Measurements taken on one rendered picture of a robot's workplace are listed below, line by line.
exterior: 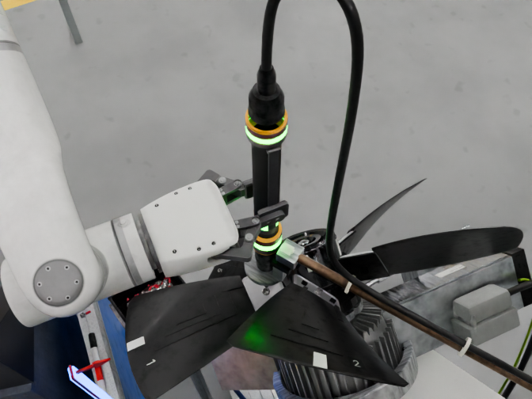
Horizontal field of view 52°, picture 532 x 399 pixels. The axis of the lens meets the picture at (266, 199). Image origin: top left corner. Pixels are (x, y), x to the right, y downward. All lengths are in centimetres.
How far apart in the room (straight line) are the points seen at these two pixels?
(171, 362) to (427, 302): 48
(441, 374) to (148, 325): 52
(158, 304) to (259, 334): 36
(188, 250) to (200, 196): 7
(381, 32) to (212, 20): 96
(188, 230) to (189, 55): 246
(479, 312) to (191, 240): 60
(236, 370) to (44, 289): 65
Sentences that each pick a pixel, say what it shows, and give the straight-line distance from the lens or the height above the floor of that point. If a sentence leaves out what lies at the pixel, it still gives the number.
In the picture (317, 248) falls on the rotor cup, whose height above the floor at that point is 127.
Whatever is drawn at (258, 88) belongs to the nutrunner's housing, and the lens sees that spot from 52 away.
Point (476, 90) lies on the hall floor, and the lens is 305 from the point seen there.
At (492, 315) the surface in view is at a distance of 109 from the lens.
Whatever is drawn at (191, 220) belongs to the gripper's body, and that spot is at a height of 154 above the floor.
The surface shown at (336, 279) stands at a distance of 76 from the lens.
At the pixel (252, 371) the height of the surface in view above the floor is 100.
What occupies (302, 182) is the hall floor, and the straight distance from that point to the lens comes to 250.
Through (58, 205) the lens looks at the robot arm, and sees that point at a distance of 57.
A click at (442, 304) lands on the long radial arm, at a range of 109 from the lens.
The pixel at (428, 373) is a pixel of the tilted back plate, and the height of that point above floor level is 112.
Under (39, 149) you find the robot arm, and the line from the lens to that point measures 62.
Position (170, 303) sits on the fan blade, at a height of 116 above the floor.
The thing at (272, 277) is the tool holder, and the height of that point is 132.
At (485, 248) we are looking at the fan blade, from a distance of 97.
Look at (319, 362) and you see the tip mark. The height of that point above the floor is 144.
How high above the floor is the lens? 209
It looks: 59 degrees down
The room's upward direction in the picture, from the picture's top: straight up
